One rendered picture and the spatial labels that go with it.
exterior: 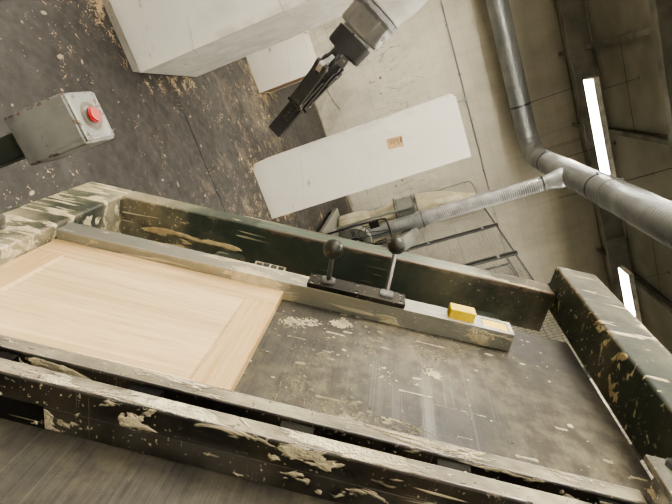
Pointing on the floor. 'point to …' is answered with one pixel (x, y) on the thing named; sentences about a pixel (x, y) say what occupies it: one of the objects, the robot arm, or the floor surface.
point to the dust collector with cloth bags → (389, 218)
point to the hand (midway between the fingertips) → (285, 119)
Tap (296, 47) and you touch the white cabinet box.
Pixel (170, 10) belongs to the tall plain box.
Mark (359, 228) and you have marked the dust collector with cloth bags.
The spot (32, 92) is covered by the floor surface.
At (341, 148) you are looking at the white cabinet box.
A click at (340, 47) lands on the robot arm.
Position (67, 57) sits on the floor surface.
